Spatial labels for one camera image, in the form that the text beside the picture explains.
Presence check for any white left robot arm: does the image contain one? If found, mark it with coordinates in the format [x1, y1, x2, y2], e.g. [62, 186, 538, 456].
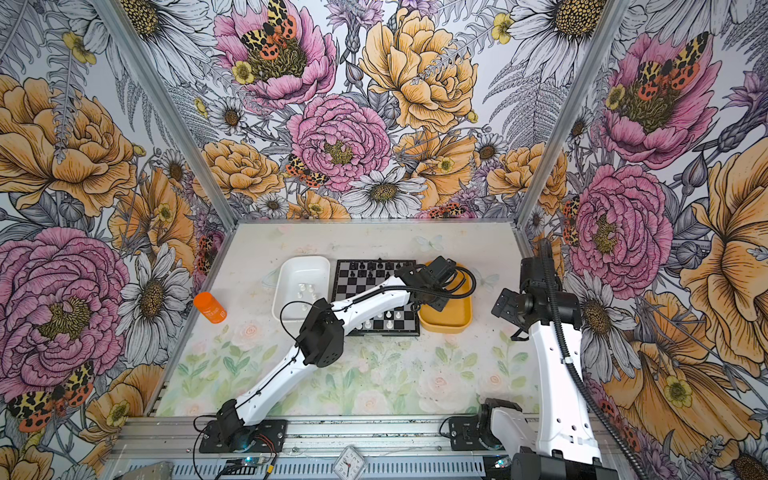
[204, 256, 475, 451]

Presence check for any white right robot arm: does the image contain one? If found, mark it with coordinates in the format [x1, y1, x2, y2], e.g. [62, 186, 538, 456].
[481, 257, 619, 479]

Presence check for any yellow plastic tub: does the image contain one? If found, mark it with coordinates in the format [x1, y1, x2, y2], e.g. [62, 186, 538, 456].
[418, 271, 473, 334]

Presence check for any black white chessboard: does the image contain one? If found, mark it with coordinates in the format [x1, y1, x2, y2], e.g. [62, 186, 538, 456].
[331, 259, 421, 337]

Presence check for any white plastic tub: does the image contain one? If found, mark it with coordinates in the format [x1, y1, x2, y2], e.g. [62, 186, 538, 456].
[272, 255, 331, 324]

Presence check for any white analog clock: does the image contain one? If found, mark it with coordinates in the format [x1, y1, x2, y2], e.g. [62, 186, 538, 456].
[332, 445, 367, 480]

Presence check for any orange pill bottle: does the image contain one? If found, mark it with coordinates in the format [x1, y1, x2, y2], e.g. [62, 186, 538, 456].
[193, 292, 227, 324]

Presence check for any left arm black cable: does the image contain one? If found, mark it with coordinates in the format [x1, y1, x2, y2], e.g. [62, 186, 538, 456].
[191, 263, 478, 480]

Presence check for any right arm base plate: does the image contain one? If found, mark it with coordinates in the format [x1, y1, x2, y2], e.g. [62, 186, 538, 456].
[447, 416, 500, 451]

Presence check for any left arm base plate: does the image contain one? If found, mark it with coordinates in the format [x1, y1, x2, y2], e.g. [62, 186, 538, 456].
[198, 420, 288, 454]

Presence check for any aluminium front rail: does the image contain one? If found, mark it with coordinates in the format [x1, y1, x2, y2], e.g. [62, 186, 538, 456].
[110, 415, 619, 460]

